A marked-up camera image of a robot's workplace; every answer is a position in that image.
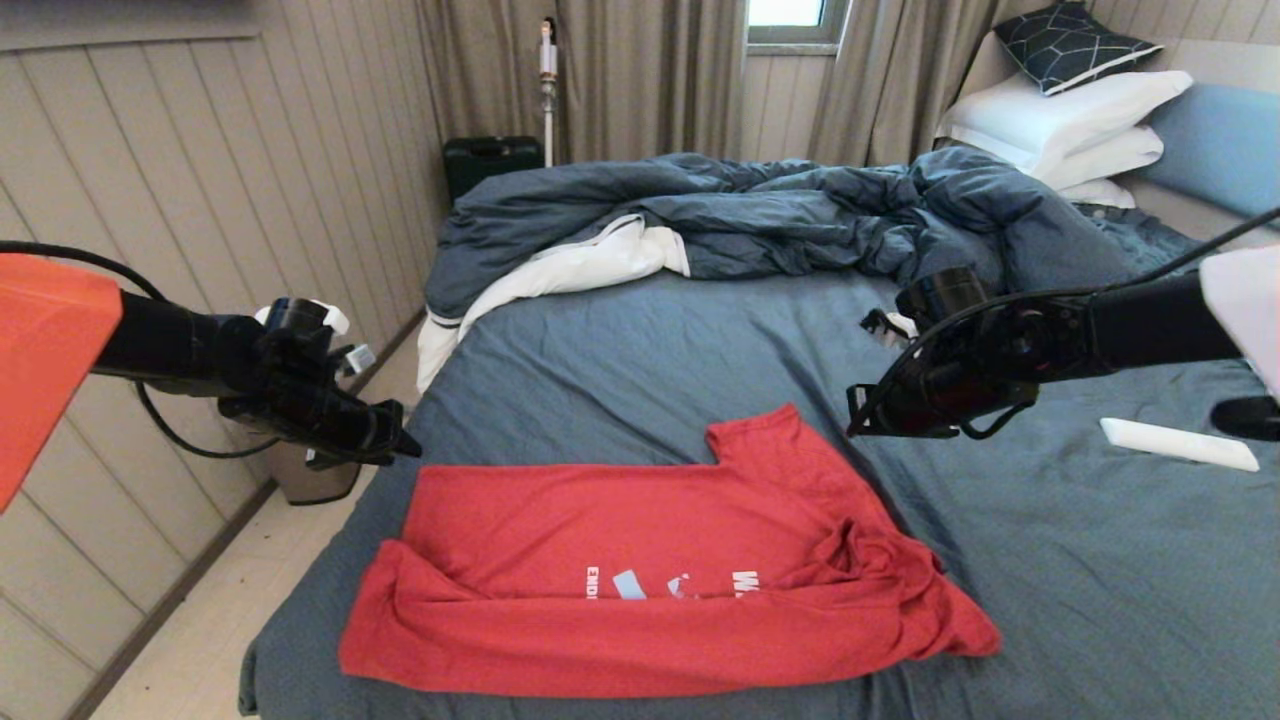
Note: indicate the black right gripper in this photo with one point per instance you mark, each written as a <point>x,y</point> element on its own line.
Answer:
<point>940,400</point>

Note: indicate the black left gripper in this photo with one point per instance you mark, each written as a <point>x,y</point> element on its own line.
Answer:
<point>320,420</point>

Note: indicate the red printed t-shirt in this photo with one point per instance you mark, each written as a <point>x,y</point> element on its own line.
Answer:
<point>600,520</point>

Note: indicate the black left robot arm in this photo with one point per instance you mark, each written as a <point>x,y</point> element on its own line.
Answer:
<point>170,345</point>

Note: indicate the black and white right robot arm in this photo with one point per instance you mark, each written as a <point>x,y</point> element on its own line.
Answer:
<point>1150,320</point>

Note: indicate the thin grey metal rod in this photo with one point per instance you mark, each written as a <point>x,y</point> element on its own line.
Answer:
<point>395,409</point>

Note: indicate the brown square trash bin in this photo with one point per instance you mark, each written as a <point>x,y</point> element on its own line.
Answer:
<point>320,485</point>

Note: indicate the dark blue crumpled duvet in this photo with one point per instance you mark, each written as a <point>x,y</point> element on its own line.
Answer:
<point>750,215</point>

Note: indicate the blue-grey bed sheet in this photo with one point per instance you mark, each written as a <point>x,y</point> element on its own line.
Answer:
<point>1050,560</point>

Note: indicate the black hard-shell suitcase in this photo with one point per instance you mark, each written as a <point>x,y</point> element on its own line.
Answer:
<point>490,165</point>

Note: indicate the white remote control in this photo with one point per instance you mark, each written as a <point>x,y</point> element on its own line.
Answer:
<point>1170,445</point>

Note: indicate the flat white pillow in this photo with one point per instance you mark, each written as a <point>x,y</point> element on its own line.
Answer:
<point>1098,193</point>

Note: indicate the narrow beige curtain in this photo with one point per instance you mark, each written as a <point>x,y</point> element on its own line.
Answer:
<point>880,80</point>

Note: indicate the medium white pillow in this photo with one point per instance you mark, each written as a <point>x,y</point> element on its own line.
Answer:
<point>1105,155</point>

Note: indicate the large white pillow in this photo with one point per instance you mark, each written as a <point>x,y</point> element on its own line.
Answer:
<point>1060,115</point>

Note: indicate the wide beige curtain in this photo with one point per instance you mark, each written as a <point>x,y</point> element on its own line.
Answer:
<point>640,80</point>

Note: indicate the grey framed window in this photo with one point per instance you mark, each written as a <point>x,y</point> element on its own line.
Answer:
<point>785,12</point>

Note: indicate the white stick vacuum cleaner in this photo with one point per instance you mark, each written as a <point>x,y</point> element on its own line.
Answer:
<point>548,60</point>

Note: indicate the dark geometric patterned cushion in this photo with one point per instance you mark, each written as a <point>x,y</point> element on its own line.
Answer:
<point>1065,48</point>

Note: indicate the blue padded headboard cushion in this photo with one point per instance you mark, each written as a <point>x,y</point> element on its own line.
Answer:
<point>1220,145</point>

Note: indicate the beige bed headboard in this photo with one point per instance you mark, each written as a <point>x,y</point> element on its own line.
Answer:
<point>1230,62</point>

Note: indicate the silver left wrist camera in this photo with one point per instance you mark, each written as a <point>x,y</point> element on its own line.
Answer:
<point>358,358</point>

